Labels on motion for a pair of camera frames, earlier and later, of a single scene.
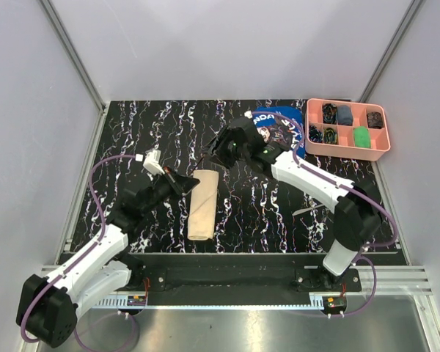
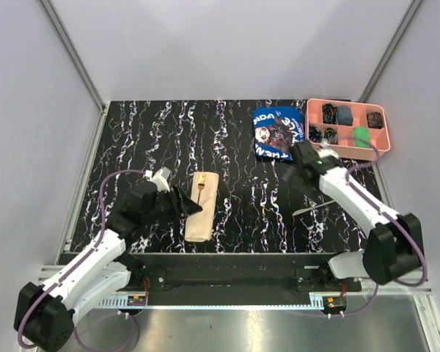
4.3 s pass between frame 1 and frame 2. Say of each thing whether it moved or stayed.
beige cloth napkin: stayed
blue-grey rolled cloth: stayed
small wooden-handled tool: moved
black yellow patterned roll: stayed
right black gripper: moved
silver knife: stayed
